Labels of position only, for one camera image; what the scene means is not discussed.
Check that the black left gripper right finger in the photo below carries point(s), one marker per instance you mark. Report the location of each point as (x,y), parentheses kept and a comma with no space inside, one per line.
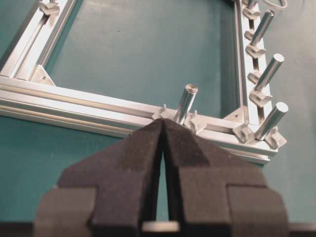
(213,193)

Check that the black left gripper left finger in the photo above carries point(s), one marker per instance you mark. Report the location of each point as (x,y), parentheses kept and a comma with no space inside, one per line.
(108,194)

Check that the steel pin top left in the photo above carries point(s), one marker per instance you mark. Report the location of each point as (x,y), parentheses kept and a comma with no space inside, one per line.
(186,102)

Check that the steel pin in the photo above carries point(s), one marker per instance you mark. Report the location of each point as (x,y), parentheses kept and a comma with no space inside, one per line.
(269,72)
(261,29)
(186,102)

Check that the steel pin corner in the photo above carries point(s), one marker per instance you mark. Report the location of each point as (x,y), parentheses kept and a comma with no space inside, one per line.
(276,114)

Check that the steel pin lower side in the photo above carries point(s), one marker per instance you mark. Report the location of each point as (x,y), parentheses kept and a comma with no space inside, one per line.
(269,72)

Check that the steel pin upper side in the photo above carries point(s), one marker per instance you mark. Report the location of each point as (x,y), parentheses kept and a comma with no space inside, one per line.
(261,29)

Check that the aluminium extrusion frame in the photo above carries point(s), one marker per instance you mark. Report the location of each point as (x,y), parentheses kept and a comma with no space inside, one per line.
(27,91)

